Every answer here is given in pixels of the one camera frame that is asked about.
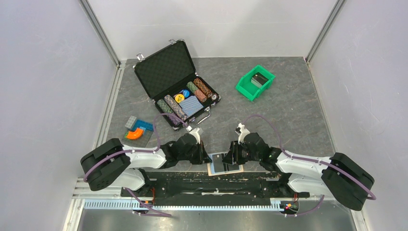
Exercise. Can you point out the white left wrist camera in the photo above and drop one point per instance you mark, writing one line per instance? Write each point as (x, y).
(196, 132)

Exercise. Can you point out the blue toy brick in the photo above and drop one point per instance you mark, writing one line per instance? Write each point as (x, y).
(142, 125)

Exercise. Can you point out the orange blue chip row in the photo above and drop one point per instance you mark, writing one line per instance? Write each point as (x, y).
(175, 107)

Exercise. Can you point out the blue small blind button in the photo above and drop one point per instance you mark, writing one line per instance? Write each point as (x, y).
(186, 93)

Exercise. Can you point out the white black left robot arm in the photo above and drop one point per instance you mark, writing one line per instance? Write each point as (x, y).
(115, 164)

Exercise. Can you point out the purple chip stack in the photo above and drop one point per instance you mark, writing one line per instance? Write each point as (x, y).
(174, 119)

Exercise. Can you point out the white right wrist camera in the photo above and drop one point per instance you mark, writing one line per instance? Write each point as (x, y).
(242, 132)

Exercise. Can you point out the black credit card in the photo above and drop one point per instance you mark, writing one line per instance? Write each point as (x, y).
(217, 166)

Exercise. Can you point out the green red chip row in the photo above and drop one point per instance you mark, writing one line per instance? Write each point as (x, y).
(196, 91)

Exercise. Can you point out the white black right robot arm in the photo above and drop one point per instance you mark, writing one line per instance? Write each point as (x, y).
(337, 176)

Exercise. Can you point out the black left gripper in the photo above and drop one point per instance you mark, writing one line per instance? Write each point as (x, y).
(201, 156)

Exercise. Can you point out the beige card holder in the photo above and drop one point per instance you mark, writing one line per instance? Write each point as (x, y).
(224, 173)

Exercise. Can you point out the orange black chip row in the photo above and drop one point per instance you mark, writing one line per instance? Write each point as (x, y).
(205, 89)

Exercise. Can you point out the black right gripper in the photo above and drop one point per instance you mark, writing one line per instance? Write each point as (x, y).
(228, 158)

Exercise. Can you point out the yellow big blind button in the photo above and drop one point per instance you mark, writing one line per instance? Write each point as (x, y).
(179, 98)

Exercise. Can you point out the orange curved toy piece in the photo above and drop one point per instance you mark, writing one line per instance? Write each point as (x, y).
(136, 134)

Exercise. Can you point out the green plastic bin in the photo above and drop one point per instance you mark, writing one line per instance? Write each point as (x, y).
(249, 90)

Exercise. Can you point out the blue patterned playing card deck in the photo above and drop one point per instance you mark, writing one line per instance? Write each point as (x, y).
(191, 105)

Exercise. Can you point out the green blue chip row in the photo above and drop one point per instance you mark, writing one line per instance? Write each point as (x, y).
(164, 106)

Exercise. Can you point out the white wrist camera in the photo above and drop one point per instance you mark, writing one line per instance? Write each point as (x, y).
(196, 132)
(242, 132)

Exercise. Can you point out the grey toy brick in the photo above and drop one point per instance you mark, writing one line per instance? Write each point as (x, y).
(130, 122)

